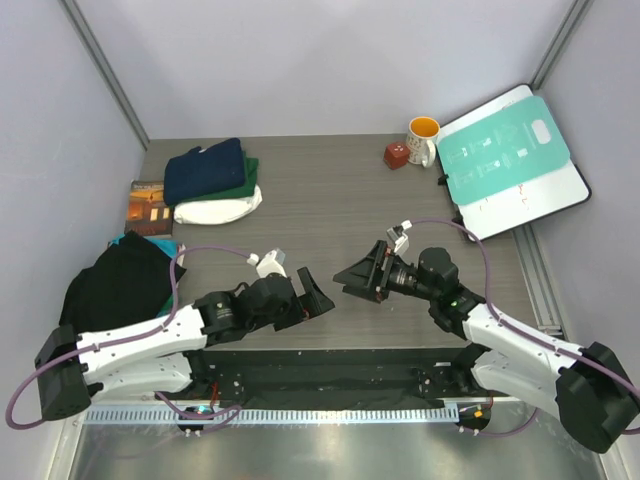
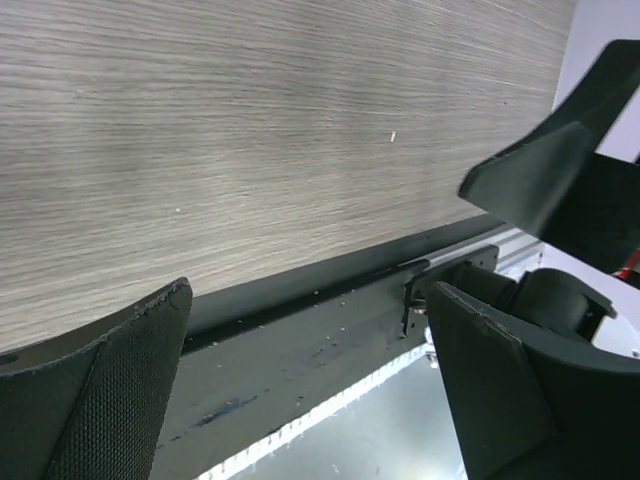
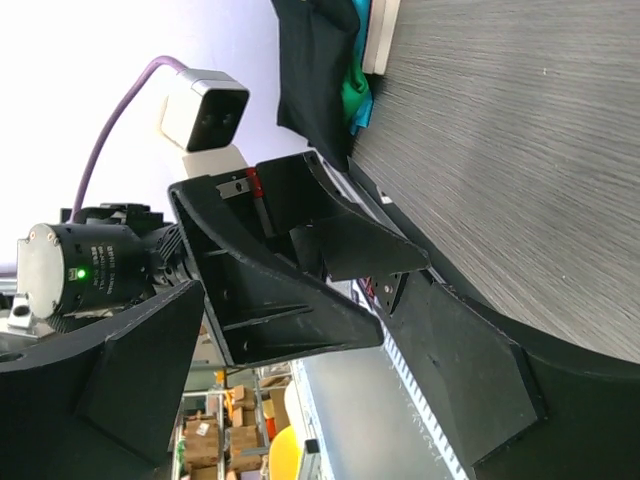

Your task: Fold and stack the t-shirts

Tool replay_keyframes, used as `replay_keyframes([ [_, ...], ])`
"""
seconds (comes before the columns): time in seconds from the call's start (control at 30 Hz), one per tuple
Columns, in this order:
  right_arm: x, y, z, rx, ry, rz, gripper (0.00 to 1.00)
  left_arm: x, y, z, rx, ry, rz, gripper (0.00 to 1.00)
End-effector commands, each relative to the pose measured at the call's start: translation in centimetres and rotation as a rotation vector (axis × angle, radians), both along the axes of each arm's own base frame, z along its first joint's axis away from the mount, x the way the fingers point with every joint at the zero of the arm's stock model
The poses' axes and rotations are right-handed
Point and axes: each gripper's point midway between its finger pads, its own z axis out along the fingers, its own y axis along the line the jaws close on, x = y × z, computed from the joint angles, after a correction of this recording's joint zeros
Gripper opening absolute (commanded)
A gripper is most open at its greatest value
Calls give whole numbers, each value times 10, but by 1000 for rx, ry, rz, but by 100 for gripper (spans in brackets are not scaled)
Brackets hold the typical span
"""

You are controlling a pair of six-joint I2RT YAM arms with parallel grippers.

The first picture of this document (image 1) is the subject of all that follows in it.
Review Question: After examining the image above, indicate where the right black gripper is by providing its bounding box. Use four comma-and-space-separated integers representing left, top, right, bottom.
334, 239, 438, 303

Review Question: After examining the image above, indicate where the red cube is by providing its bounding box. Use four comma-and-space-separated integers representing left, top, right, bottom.
383, 142, 410, 170

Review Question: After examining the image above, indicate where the white mug orange inside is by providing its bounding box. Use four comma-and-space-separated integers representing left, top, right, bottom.
406, 116, 440, 168

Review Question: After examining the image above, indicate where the navy blue t-shirt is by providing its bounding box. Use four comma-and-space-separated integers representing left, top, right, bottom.
164, 138, 247, 206

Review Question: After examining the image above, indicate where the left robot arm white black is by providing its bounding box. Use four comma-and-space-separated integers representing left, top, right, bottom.
35, 267, 335, 421

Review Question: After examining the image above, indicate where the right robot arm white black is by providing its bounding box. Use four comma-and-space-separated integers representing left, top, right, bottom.
333, 241, 639, 453

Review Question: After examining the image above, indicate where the white folded t-shirt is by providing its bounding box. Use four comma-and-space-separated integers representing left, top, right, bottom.
173, 185, 263, 226

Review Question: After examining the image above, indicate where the green folded t-shirt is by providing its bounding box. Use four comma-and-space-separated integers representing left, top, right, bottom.
164, 155, 259, 206

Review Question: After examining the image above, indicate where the black crumpled t-shirt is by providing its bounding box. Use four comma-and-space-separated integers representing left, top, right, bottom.
59, 231, 173, 333

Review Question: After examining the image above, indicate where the brown cover book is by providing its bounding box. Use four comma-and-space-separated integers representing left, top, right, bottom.
124, 181, 174, 238

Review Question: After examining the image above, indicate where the teal folding board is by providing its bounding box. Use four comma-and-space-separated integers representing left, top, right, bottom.
438, 96, 570, 206

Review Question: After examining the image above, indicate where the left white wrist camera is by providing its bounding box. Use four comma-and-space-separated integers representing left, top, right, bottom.
246, 248, 287, 278

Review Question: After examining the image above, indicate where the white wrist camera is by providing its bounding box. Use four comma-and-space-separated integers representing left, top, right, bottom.
246, 248, 287, 278
386, 220, 412, 255

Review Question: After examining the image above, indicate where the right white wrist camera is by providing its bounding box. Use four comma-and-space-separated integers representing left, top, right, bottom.
386, 220, 412, 255

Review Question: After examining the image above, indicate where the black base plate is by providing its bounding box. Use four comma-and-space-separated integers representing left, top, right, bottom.
166, 348, 490, 410

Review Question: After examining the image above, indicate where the white slotted cable duct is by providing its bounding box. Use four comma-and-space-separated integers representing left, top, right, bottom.
84, 404, 459, 426

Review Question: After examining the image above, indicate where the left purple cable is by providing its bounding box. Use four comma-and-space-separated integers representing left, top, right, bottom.
5, 243, 261, 431

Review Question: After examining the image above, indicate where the purple cable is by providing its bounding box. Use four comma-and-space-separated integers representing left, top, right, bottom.
5, 243, 261, 431
397, 218, 640, 438

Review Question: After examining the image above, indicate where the white whiteboard black frame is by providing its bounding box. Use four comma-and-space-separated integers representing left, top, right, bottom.
438, 85, 591, 240

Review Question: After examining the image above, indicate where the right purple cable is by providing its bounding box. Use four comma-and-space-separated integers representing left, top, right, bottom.
397, 218, 640, 438

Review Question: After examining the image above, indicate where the right aluminium frame post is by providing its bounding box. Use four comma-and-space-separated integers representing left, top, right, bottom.
529, 0, 594, 91

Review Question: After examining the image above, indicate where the aluminium frame post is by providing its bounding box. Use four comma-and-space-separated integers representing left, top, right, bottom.
529, 0, 594, 91
58, 0, 150, 150

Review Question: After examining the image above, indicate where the left aluminium frame post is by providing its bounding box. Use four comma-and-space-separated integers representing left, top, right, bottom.
58, 0, 150, 150

